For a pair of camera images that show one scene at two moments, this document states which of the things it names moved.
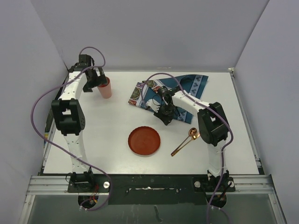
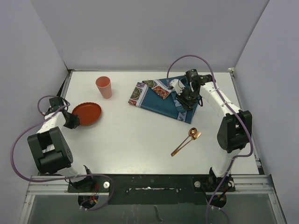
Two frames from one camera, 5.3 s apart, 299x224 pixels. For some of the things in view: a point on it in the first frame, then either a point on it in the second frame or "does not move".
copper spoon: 192,131 does not move
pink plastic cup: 105,89 does not move
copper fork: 194,137 does not move
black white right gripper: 167,120 to 188,105
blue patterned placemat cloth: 140,92 does not move
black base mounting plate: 151,189 does not move
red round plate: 144,141 to 88,113
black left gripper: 99,80 to 73,124
